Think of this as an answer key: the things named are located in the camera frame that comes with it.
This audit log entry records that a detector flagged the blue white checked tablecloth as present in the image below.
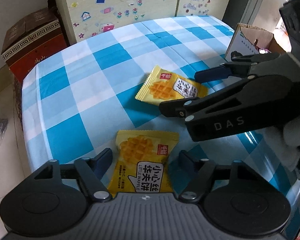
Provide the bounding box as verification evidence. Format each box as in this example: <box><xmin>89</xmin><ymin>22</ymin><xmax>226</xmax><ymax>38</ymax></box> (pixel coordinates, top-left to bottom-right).
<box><xmin>20</xmin><ymin>15</ymin><xmax>300</xmax><ymax>230</ymax></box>

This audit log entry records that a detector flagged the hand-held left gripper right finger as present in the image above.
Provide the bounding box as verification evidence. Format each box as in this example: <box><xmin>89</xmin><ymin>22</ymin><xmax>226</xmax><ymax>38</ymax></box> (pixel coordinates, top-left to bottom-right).
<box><xmin>178</xmin><ymin>150</ymin><xmax>253</xmax><ymax>202</ymax></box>

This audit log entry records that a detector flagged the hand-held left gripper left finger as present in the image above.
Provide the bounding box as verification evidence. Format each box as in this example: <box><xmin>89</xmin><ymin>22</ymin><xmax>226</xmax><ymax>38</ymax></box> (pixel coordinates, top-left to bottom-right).
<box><xmin>34</xmin><ymin>148</ymin><xmax>113</xmax><ymax>203</ymax></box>

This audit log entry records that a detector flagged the person's right hand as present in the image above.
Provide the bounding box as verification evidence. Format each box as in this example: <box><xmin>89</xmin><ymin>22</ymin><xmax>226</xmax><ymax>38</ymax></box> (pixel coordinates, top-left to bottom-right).
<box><xmin>264</xmin><ymin>110</ymin><xmax>300</xmax><ymax>168</ymax></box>

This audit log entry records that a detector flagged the dark grey appliance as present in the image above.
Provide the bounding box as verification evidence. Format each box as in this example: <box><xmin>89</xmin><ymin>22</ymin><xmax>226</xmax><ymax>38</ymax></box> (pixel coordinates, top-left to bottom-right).
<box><xmin>221</xmin><ymin>0</ymin><xmax>270</xmax><ymax>30</ymax></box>

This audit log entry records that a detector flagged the cardboard box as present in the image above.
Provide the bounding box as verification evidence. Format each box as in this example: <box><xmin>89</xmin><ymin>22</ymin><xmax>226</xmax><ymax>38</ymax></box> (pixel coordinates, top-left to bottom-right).
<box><xmin>224</xmin><ymin>22</ymin><xmax>290</xmax><ymax>63</ymax></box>

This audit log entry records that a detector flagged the yellow waffle packet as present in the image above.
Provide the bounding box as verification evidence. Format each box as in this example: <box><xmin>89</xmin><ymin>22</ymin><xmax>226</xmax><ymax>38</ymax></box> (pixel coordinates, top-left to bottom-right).
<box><xmin>107</xmin><ymin>129</ymin><xmax>180</xmax><ymax>198</ymax></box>
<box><xmin>135</xmin><ymin>64</ymin><xmax>208</xmax><ymax>107</ymax></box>

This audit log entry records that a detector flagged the brown patterned carton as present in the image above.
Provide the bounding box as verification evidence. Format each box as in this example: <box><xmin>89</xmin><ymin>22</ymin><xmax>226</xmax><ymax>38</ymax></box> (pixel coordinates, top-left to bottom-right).
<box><xmin>1</xmin><ymin>7</ymin><xmax>69</xmax><ymax>83</ymax></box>

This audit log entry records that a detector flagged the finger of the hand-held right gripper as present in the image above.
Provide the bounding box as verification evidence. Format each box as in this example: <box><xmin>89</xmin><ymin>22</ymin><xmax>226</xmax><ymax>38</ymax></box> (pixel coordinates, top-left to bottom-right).
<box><xmin>194</xmin><ymin>52</ymin><xmax>289</xmax><ymax>83</ymax></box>
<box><xmin>159</xmin><ymin>76</ymin><xmax>294</xmax><ymax>142</ymax></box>

